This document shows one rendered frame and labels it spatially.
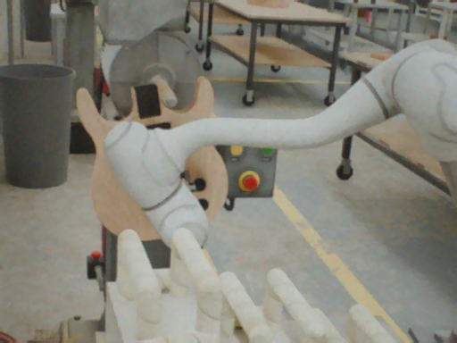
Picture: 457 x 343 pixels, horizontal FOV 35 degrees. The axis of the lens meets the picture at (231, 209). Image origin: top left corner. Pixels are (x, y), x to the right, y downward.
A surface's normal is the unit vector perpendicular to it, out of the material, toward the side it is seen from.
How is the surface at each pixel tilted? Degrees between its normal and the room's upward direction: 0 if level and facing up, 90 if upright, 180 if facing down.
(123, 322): 0
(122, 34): 90
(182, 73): 87
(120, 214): 88
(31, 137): 94
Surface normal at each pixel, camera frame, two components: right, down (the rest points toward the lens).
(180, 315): 0.07, -0.93
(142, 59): 0.16, 0.26
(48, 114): 0.54, 0.40
